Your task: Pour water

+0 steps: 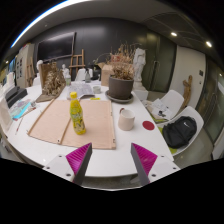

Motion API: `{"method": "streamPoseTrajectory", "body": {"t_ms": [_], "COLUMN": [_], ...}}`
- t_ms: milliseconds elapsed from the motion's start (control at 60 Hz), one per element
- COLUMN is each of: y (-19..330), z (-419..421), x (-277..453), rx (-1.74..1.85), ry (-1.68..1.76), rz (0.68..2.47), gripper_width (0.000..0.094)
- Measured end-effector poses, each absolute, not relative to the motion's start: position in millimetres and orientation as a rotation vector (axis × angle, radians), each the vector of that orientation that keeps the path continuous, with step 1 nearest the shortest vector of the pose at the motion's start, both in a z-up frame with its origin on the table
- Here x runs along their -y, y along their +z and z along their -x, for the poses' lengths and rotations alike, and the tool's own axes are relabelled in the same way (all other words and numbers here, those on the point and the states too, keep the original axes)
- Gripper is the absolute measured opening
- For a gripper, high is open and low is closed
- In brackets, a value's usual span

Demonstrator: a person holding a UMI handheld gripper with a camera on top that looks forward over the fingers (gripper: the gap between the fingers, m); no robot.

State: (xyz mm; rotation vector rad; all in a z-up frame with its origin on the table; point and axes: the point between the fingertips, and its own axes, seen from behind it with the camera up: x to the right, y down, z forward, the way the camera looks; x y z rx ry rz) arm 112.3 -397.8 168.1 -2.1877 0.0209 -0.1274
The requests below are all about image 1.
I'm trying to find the open printed booklet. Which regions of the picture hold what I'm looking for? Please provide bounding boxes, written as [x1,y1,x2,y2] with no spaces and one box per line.
[66,82,95,100]

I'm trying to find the black backpack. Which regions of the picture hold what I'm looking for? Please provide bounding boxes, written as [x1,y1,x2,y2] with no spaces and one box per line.
[161,115,198,150]

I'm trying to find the cardboard box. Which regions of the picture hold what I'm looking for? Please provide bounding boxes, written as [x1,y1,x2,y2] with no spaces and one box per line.
[99,63,115,88]

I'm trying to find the small white plaster bust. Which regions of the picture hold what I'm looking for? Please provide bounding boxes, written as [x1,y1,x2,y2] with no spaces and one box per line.
[35,59,44,74]
[61,63,71,79]

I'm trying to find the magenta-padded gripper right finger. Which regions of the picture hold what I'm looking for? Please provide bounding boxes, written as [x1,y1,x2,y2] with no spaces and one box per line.
[130,142,181,186]

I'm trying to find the wooden figure sculpture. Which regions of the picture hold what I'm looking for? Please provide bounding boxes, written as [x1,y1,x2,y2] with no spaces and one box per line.
[182,74,194,108]

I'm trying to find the black desk device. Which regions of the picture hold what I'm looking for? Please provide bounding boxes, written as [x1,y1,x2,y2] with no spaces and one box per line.
[4,85,28,108]

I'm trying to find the dark double door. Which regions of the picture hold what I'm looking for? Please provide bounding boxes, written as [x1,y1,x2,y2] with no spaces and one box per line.
[146,33,178,94]

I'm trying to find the grey plant saucer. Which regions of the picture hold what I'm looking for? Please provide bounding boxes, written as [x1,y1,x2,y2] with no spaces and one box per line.
[104,89,135,104]

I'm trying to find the shelf unit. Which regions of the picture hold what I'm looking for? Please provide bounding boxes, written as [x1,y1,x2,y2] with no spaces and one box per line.
[14,43,36,88]

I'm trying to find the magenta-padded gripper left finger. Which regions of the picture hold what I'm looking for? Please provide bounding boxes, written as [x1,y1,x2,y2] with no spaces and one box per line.
[42,142,93,186]

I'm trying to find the loose papers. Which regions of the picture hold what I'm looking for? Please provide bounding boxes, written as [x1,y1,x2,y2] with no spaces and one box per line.
[146,98,171,121]

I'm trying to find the green seat cushion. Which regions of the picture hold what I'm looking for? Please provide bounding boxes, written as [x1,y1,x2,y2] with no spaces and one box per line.
[156,126,178,155]

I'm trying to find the white mug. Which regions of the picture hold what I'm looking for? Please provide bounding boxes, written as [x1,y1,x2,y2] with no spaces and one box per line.
[117,107,136,132]

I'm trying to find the white shell chair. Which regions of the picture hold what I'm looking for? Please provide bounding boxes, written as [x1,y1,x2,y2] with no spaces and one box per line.
[146,89,185,121]
[156,105,205,158]

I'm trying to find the white plaster statue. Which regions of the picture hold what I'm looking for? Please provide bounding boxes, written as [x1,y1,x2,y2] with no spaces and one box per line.
[132,47,149,101]

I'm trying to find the wooden easel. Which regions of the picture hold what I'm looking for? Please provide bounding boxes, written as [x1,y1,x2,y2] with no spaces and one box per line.
[68,48,87,79]

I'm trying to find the grey spray bottle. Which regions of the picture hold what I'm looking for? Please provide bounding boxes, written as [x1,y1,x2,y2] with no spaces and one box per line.
[84,69,92,84]

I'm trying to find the dried plant in grey pot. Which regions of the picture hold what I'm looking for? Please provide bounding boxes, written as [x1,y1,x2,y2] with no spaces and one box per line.
[105,43,141,100]

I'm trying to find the flat round red coaster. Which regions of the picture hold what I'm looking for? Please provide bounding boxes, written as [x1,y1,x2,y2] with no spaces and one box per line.
[142,120,156,131]

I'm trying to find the teal printed book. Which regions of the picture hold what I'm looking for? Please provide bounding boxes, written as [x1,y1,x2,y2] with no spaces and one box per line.
[9,99,36,121]

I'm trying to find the light wooden drawing board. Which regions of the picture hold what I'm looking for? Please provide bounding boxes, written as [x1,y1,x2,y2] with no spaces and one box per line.
[27,98,117,150]

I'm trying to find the yellow drink bottle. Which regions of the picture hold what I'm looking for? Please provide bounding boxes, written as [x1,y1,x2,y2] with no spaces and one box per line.
[69,91,87,136]

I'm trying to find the dark wall screen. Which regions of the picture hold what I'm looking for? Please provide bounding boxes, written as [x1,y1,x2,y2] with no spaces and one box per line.
[36,31,77,63]

